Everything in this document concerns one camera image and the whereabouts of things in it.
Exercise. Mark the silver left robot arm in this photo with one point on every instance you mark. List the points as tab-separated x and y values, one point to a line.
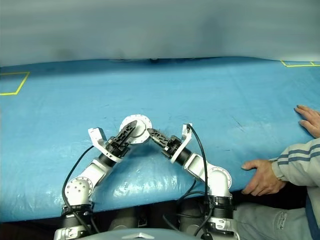
95	172

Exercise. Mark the person right hand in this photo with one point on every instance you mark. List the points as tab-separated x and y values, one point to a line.
313	122

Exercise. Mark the grey backdrop sheet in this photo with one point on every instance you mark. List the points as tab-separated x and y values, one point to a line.
150	27

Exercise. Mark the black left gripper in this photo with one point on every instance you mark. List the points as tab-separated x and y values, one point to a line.
117	147

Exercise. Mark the grey striped left jacket sleeve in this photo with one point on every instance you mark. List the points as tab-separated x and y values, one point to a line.
297	162

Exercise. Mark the grey blue jacket torso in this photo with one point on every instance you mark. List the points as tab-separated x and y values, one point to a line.
315	212

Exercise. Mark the person left hand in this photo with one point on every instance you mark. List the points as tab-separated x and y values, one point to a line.
265	177

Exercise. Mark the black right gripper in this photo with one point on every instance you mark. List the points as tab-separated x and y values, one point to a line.
172	146

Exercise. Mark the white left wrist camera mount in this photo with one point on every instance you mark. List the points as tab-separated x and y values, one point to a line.
96	136

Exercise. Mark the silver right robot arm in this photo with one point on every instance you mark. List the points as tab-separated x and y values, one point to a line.
217	180

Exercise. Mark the grey tracksuit trousers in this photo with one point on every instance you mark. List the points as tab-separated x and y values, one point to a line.
270	222

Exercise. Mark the blue foam table cover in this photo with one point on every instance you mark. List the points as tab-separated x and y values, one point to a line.
75	112

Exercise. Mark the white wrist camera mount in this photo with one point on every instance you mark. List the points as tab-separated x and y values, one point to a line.
184	132
96	136

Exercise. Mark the round silver motor lid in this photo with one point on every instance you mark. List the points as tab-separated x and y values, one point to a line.
142	125

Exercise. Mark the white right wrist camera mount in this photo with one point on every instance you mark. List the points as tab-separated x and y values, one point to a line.
184	132

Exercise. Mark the grey robot chest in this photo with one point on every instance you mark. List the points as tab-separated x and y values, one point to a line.
140	235

